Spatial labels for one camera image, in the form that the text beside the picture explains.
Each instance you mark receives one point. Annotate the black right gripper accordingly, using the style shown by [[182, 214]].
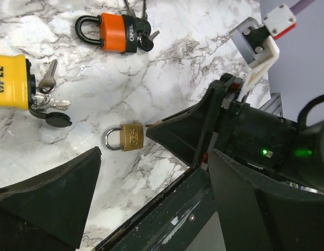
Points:
[[190, 134]]

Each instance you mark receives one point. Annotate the yellow padlock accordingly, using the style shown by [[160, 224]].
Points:
[[17, 83]]

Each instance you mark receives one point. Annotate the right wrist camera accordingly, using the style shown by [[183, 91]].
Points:
[[256, 43]]

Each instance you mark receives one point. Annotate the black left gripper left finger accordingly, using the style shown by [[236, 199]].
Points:
[[49, 211]]

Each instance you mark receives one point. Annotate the small brass padlock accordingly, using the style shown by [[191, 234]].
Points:
[[131, 137]]

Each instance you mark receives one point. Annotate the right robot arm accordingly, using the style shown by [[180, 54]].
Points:
[[283, 148]]

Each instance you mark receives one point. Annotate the black table edge rail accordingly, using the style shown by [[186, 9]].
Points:
[[170, 221]]

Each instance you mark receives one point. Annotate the orange padlock black keys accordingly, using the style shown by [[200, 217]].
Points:
[[143, 27]]

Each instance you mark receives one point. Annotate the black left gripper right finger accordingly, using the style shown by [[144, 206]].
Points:
[[259, 213]]

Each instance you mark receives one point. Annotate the yellow padlock keys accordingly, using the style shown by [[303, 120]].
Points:
[[46, 107]]

